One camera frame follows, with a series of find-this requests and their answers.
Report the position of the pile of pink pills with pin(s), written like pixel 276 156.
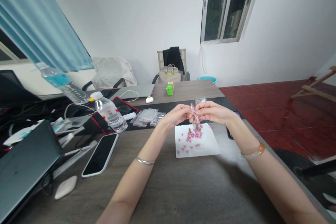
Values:
pixel 193 138

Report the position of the large clear water bottle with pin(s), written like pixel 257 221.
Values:
pixel 61 82

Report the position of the black office chair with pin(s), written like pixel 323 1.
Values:
pixel 307 171

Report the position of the pile of empty zip bags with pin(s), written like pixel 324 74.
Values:
pixel 148 117

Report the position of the teal plastic bucket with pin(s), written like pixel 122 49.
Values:
pixel 208 79

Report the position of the person's right hand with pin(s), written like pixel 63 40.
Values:
pixel 215 113

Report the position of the white paper napkin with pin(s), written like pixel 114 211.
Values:
pixel 197 141

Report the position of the small clear zip bag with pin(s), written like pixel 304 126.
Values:
pixel 195 116

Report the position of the black monitor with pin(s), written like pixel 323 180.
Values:
pixel 17 87

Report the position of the white computer mouse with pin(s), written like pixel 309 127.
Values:
pixel 65 186

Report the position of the white power bank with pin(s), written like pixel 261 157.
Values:
pixel 127 115

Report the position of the small clear water bottle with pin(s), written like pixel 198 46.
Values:
pixel 109 113

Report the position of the silver laptop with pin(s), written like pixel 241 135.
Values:
pixel 136 91

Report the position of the blue curtain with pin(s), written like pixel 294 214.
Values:
pixel 39 22

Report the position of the dark grey laptop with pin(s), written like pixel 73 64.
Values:
pixel 25 166

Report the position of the green carton box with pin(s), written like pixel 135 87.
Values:
pixel 170 88

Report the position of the chair with cream cloth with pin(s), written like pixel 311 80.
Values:
pixel 110 73

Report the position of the chair with beige bag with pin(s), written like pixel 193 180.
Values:
pixel 172 67

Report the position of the wooden folding stand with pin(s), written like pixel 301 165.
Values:
pixel 313 85

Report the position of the white earbuds case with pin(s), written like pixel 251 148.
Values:
pixel 149 99

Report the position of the white-cased smartphone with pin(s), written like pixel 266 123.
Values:
pixel 100 154

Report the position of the person's left hand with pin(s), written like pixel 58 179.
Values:
pixel 175 116

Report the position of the window with white frame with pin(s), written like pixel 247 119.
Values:
pixel 227 6

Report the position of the red-edged black pouch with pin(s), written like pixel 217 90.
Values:
pixel 115 116

